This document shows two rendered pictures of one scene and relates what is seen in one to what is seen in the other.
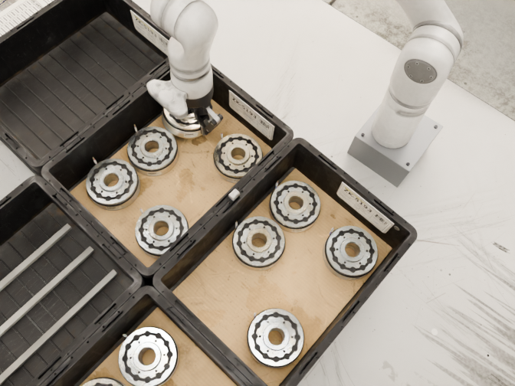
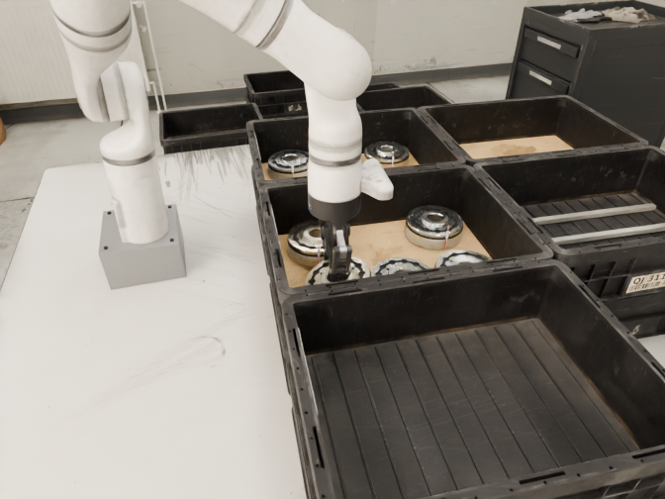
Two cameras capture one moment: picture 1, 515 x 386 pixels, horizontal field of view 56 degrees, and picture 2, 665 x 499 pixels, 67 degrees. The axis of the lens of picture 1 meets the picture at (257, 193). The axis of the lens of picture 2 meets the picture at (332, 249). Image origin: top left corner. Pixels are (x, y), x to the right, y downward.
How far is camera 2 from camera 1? 119 cm
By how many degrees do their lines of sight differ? 71
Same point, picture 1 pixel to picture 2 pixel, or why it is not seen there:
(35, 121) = (554, 403)
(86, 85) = (450, 419)
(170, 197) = (409, 252)
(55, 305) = (558, 233)
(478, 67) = not seen: outside the picture
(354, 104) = (119, 309)
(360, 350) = not seen: hidden behind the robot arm
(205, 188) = (368, 246)
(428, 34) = (113, 68)
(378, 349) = not seen: hidden behind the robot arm
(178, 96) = (365, 167)
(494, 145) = (67, 224)
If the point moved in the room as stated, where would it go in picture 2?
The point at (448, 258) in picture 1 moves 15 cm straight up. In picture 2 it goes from (209, 193) to (199, 140)
